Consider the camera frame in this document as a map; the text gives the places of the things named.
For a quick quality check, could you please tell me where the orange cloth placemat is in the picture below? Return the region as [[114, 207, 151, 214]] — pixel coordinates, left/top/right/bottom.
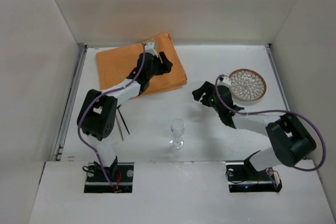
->
[[96, 33, 187, 94]]

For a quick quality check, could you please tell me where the floral patterned ceramic plate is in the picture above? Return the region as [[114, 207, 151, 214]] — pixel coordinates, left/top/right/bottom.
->
[[229, 69, 267, 102]]

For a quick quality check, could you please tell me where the clear wine glass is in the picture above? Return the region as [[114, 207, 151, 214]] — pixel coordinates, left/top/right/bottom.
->
[[170, 119, 185, 150]]

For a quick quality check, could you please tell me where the black fork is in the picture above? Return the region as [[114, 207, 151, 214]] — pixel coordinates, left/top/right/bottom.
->
[[117, 110, 124, 141]]

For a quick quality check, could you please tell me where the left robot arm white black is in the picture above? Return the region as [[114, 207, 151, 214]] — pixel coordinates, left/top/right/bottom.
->
[[77, 49, 173, 170]]

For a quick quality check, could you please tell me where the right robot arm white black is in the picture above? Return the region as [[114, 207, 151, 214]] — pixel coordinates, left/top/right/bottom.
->
[[192, 81, 317, 174]]

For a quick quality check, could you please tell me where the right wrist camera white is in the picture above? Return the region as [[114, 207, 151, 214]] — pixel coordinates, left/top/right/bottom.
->
[[219, 75, 232, 88]]

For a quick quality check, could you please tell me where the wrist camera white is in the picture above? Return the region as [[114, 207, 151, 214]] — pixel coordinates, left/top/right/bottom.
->
[[143, 41, 159, 57], [219, 75, 232, 88]]

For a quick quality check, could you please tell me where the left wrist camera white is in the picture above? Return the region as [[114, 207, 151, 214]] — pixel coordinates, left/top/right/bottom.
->
[[143, 41, 159, 57]]

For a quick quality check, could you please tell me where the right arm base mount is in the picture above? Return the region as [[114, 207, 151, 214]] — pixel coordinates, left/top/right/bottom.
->
[[225, 162, 282, 193]]

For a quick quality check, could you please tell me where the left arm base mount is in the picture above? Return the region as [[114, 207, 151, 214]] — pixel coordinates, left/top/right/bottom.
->
[[82, 162, 134, 194]]

